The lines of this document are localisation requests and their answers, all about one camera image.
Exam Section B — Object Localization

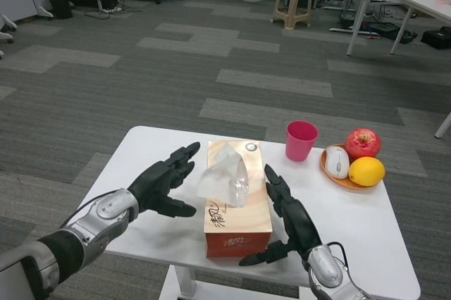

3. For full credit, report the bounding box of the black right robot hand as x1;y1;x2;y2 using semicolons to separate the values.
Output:
239;163;323;268

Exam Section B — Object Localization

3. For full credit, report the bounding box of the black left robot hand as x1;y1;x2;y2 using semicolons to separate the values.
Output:
126;142;202;219

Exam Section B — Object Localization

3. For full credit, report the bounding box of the wood-print tissue box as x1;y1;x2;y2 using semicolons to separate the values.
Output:
196;139;273;259

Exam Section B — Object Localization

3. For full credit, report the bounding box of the wooden plate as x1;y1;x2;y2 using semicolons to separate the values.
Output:
319;143;385;191

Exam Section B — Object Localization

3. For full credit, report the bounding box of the white computer mouse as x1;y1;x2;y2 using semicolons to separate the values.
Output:
324;146;351;180

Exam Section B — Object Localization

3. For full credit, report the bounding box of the pink plastic cup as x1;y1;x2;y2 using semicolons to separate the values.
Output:
285;120;319;163

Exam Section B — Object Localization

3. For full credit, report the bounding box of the yellow lemon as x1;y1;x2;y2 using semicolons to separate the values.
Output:
348;156;386;187

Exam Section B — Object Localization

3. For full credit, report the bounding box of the red apple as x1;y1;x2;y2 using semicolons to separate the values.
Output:
344;128;383;161

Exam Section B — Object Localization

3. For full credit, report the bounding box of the white slanted desk leg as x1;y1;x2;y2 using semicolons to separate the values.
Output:
433;111;451;139

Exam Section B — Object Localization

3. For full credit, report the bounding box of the black trash bin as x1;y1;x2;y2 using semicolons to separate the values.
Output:
45;0;74;20

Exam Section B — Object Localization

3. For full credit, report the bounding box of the white caster foot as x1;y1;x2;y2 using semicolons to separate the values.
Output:
0;14;18;44

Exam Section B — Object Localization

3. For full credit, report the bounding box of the black bag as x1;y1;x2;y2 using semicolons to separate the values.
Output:
421;26;451;51

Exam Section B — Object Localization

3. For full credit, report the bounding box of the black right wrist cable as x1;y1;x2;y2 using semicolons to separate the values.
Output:
322;242;353;273

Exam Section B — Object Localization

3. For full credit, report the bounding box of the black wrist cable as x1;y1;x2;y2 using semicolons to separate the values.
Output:
322;242;353;273
59;192;117;229

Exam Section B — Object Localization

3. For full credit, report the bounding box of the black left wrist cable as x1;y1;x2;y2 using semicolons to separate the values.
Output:
59;192;117;229

